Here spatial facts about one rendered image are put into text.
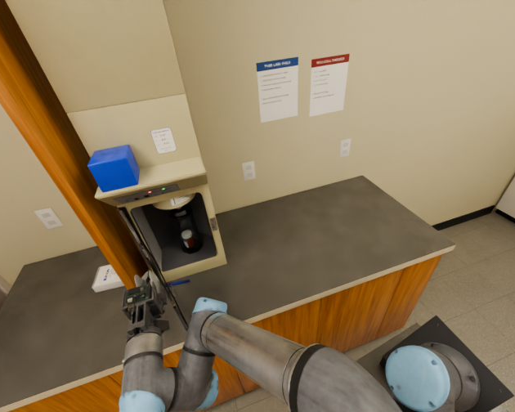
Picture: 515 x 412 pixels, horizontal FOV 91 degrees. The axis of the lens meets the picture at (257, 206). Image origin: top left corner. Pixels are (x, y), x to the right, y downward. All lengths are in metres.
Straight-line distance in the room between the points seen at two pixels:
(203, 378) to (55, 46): 0.83
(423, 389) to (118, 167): 0.88
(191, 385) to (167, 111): 0.70
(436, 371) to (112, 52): 1.04
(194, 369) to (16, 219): 1.26
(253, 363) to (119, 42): 0.77
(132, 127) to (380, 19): 1.26
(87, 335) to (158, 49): 1.05
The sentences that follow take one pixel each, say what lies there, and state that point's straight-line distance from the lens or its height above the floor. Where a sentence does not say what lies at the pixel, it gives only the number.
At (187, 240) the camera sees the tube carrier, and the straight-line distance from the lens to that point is 1.18.
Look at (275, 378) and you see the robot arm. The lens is 0.41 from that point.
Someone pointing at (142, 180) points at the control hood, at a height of 1.51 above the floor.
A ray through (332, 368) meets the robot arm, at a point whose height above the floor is 1.55.
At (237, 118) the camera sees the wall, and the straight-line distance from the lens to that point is 1.34.
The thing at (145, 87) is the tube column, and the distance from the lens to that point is 0.83.
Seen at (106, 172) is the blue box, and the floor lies 1.57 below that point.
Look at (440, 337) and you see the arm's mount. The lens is 0.94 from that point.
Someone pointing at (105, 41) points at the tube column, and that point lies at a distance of 0.83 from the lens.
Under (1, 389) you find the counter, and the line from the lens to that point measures 1.38.
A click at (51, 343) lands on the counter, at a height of 0.94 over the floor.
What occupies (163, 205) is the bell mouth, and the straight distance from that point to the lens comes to 1.02.
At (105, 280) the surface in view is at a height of 0.98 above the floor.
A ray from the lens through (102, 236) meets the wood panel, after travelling 0.97.
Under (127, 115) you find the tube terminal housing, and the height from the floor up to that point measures 1.68.
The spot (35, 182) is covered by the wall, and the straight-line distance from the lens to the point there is 1.53.
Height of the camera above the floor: 1.88
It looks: 38 degrees down
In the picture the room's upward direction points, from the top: 6 degrees counter-clockwise
